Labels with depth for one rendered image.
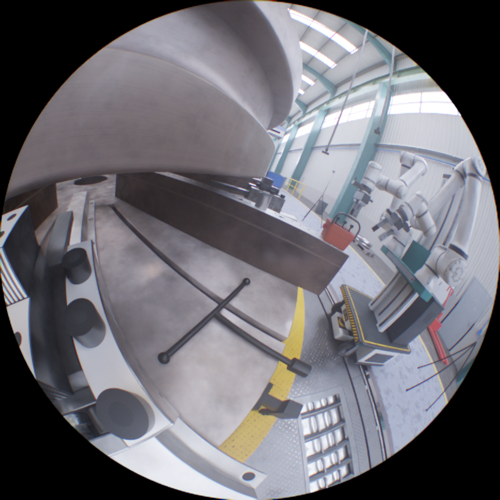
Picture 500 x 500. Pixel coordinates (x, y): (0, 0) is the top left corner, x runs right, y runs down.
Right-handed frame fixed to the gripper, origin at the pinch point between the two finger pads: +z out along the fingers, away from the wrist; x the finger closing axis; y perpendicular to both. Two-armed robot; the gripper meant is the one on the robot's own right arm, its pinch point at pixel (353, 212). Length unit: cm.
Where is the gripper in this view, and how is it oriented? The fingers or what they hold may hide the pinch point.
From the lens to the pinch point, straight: 98.7
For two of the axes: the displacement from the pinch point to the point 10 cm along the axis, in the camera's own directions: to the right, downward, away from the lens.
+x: 2.6, -4.2, 8.7
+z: -3.4, 8.0, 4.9
